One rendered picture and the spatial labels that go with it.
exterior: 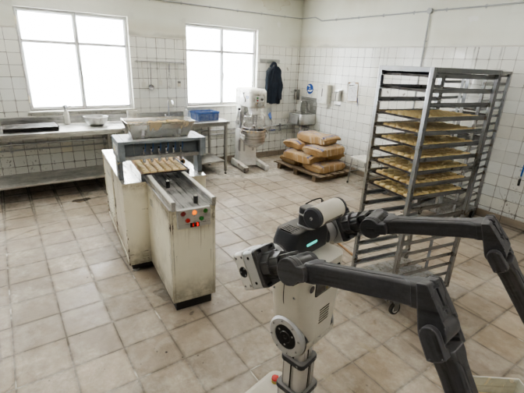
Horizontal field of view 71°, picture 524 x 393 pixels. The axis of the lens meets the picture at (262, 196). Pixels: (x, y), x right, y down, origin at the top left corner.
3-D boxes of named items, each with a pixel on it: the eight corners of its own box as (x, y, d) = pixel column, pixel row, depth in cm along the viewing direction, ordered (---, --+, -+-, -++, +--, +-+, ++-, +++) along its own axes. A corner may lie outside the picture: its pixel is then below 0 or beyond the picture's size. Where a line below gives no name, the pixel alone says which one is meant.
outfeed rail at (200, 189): (147, 146, 420) (146, 140, 418) (150, 146, 422) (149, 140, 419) (212, 206, 257) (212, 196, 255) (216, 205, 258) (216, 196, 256)
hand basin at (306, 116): (326, 144, 700) (332, 85, 663) (311, 146, 679) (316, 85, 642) (294, 135, 776) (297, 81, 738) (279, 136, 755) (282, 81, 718)
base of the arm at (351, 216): (333, 213, 140) (343, 242, 140) (350, 208, 135) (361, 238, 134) (345, 207, 147) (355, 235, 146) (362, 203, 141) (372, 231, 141)
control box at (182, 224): (176, 228, 253) (175, 209, 249) (209, 222, 265) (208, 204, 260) (178, 230, 250) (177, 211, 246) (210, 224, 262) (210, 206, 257)
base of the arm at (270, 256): (281, 277, 115) (270, 242, 115) (300, 276, 109) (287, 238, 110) (263, 289, 109) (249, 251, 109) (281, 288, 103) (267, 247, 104)
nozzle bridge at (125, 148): (115, 173, 320) (111, 134, 308) (193, 165, 354) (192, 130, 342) (121, 184, 293) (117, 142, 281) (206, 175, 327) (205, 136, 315)
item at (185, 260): (151, 269, 332) (144, 175, 301) (188, 260, 348) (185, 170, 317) (174, 313, 275) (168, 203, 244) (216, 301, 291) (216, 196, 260)
